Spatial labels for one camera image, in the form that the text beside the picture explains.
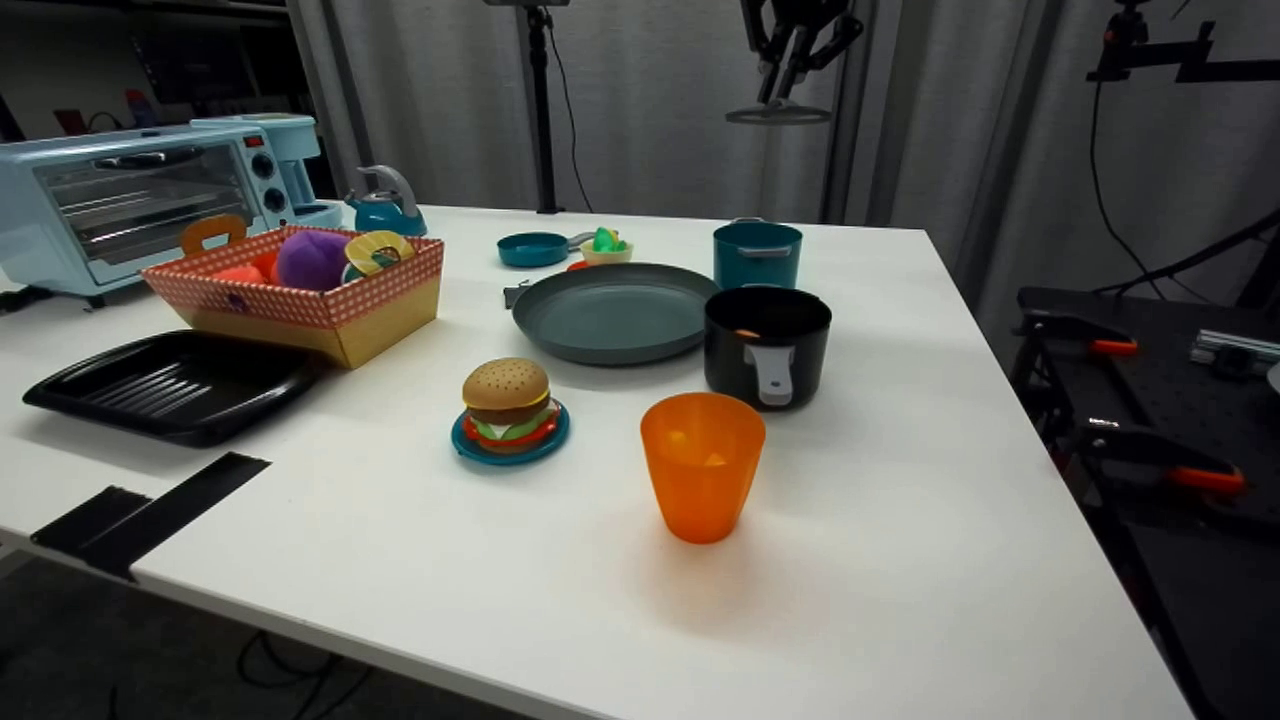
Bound black baking tray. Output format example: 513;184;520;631
25;331;332;449

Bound yellow toy in basket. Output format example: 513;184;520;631
345;233;413;275

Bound black tripod pole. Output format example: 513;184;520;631
489;0;566;217

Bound small blue frying pan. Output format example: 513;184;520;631
495;233;578;267

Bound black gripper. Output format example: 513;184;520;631
740;0;862;106

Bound light blue toaster oven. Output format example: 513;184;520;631
0;112;337;300

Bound red yellow cardboard basket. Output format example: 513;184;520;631
144;217;444;369

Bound orange plastic cup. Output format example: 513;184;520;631
639;392;769;543

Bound black pot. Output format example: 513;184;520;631
703;286;833;410

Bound grey curtain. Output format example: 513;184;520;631
286;0;1080;300

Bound black tape strip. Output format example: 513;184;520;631
31;450;264;579

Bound purple plush toy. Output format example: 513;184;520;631
277;229;349;291

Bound small teal plate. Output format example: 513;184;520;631
451;405;571;468

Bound blue pot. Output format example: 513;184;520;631
713;218;802;286

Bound toy hamburger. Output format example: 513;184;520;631
459;355;557;425

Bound glass pot lid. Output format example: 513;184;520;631
729;104;833;128

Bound orange handled clamp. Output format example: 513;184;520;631
1077;416;1247;498
1019;308;1140;355

